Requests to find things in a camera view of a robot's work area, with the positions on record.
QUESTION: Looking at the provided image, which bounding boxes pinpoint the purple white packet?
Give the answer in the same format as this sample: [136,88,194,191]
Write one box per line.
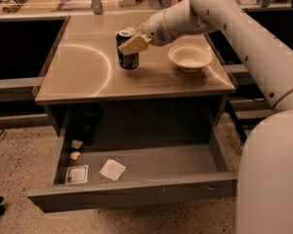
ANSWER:
[57,0,92,11]

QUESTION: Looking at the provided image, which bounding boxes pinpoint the grey open bottom drawer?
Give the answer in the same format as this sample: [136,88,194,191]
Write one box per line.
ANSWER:
[27,104,237,213]

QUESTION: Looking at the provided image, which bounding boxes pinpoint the cabinet with steel top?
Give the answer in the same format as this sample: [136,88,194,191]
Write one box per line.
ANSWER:
[32,11,238,138]

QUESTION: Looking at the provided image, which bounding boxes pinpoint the white folded paper note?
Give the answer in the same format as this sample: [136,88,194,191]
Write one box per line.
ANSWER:
[100,159,126,181]

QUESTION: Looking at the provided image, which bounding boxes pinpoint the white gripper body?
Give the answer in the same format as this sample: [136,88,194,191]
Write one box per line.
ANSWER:
[144,11,170,47]

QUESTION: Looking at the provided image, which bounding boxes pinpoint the white bowl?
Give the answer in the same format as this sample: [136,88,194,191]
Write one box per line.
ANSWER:
[168,44,213,73]

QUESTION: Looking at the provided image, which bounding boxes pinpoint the small yellowish crumpled scrap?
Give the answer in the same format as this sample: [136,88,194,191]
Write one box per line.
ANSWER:
[69,151,81,160]

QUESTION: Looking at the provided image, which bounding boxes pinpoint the white printed label card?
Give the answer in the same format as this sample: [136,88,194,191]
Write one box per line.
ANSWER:
[65,165,89,184]

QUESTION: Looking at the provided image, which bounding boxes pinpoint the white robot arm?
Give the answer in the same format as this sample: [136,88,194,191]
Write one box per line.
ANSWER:
[118,0,293,234]

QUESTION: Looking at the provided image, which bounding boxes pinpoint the blue pepsi can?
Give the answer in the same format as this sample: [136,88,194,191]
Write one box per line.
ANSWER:
[116,26,139,70]

